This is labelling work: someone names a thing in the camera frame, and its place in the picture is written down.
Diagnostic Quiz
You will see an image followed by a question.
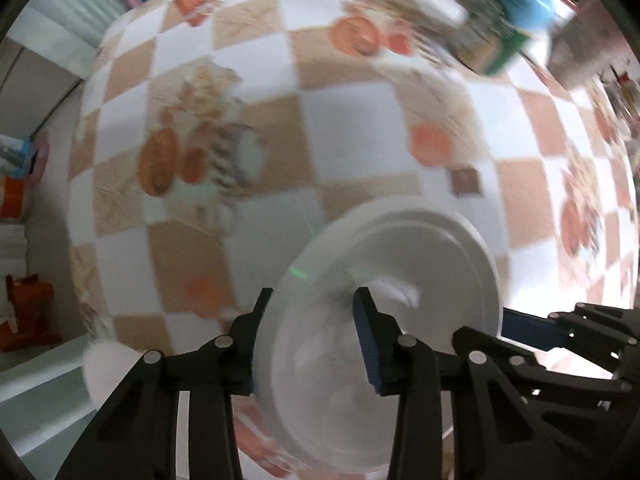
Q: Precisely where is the orange white container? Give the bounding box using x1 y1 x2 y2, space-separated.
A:
0 177 26 223

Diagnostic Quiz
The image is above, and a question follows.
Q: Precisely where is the checked printed tablecloth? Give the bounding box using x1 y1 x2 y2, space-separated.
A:
67 0 640 480

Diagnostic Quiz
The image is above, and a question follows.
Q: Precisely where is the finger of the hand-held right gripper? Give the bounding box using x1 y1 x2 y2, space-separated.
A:
501 302 640 366
522 365 640 480

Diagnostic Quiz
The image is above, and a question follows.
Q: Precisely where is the metal container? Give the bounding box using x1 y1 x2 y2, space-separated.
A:
547 0 628 92

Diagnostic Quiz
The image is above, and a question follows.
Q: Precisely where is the large white bowl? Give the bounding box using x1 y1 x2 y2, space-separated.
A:
252 196 502 473

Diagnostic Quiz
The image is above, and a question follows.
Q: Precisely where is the pile of food packets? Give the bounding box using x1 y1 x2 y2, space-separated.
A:
600 60 640 128

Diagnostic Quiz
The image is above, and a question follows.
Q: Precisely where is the orange plastic stool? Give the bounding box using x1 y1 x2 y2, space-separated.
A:
0 274 56 356

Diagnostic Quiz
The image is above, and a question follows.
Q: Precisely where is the round pink stool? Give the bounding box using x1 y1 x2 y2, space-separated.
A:
22 132 51 186

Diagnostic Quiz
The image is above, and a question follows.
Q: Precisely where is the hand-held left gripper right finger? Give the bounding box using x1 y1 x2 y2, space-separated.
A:
352 287 566 480

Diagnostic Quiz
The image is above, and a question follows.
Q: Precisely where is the green labelled can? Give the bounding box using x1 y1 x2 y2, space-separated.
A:
457 0 557 77

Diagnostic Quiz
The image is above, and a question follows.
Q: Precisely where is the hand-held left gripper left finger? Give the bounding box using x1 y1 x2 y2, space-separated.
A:
55 287 275 480

